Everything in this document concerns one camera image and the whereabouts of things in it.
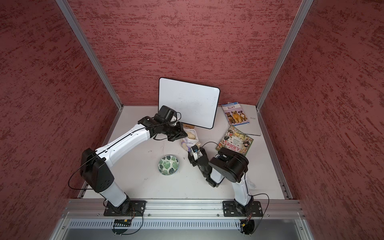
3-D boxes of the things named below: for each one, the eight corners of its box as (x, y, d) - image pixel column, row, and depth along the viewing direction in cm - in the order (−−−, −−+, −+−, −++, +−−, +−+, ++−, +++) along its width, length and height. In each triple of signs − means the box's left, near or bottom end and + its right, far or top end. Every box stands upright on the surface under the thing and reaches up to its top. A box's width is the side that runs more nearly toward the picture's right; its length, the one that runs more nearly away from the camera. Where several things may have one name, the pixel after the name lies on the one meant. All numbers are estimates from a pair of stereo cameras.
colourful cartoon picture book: (214, 148, 99) (215, 146, 97) (229, 126, 110) (229, 124, 108) (241, 163, 92) (243, 162, 90) (254, 139, 103) (255, 137, 101)
